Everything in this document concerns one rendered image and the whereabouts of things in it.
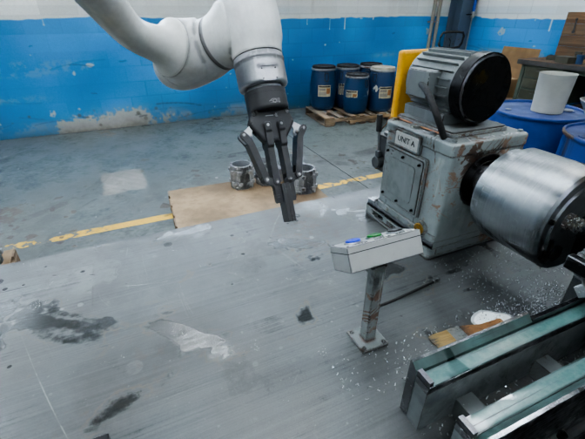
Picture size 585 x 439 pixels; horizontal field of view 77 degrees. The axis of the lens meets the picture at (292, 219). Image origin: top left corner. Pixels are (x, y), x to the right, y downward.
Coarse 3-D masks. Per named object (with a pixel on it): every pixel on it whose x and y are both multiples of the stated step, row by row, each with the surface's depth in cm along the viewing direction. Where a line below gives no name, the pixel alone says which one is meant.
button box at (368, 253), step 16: (368, 240) 71; (384, 240) 71; (400, 240) 72; (416, 240) 73; (336, 256) 72; (352, 256) 68; (368, 256) 69; (384, 256) 71; (400, 256) 72; (352, 272) 68
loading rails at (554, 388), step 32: (512, 320) 72; (544, 320) 75; (576, 320) 75; (448, 352) 66; (480, 352) 68; (512, 352) 68; (544, 352) 75; (416, 384) 64; (448, 384) 63; (480, 384) 69; (544, 384) 62; (576, 384) 61; (416, 416) 66; (480, 416) 57; (512, 416) 57; (544, 416) 57; (576, 416) 65
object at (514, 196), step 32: (512, 160) 88; (544, 160) 85; (480, 192) 93; (512, 192) 85; (544, 192) 80; (576, 192) 78; (480, 224) 95; (512, 224) 85; (544, 224) 79; (576, 224) 78; (544, 256) 85
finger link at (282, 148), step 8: (280, 120) 65; (280, 128) 65; (280, 136) 66; (280, 144) 66; (280, 152) 67; (288, 152) 67; (280, 160) 68; (288, 160) 67; (288, 168) 67; (288, 176) 66
